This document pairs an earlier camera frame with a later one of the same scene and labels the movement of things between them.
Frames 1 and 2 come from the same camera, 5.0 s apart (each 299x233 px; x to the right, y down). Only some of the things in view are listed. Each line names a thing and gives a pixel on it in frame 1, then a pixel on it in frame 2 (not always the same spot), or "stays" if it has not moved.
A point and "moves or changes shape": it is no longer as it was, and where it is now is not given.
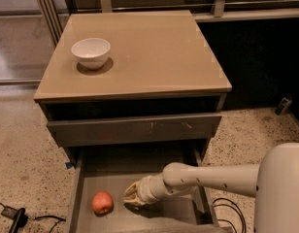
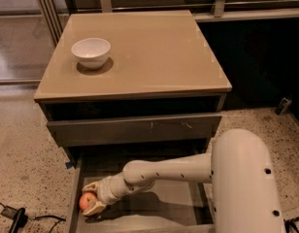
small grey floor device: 284,104 stays
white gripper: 145,190 → 105,190
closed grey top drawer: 93,131 stays
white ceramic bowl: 91,52 stays
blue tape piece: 69,165 stays
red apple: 102,204 moves or changes shape
